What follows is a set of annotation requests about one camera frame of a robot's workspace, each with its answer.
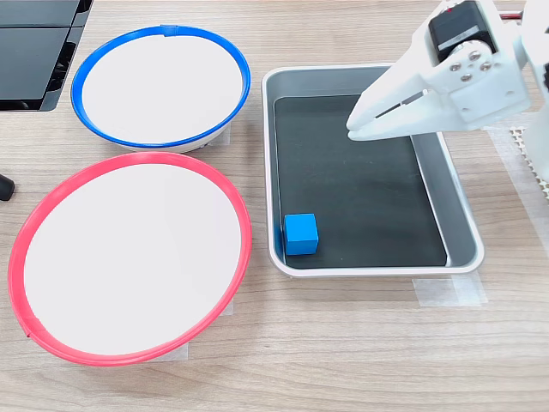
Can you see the blue cube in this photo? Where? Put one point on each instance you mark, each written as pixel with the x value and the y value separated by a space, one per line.
pixel 300 235

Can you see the black tray mat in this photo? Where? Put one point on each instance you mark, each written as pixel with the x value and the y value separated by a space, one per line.
pixel 356 197

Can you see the steel tray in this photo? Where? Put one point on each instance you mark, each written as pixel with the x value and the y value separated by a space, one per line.
pixel 461 223

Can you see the pale perforated plate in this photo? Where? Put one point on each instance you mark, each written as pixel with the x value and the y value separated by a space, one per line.
pixel 520 135

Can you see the wide clear tape sheet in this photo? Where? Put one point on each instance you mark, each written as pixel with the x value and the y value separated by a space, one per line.
pixel 514 171

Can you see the clear tape strip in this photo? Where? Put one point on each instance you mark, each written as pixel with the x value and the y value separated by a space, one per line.
pixel 469 290
pixel 431 292

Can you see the blue-rimmed white plate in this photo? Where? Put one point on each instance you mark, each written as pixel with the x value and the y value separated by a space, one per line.
pixel 163 86

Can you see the red-rimmed white plate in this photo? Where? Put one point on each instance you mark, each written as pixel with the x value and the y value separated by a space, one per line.
pixel 128 257

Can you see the black glossy device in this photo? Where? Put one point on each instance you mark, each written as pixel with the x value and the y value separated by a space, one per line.
pixel 30 64

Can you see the small black rounded object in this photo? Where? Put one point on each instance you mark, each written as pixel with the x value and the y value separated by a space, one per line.
pixel 5 188

